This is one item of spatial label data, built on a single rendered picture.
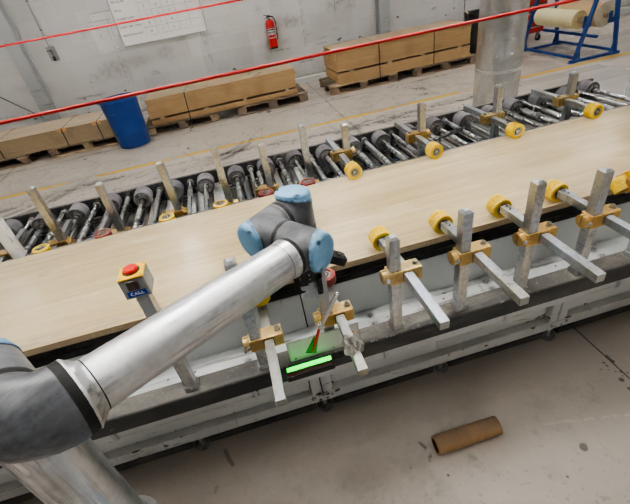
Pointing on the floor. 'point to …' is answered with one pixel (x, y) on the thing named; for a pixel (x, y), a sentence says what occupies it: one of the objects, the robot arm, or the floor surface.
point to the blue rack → (580, 35)
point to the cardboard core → (466, 435)
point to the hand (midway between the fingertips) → (321, 296)
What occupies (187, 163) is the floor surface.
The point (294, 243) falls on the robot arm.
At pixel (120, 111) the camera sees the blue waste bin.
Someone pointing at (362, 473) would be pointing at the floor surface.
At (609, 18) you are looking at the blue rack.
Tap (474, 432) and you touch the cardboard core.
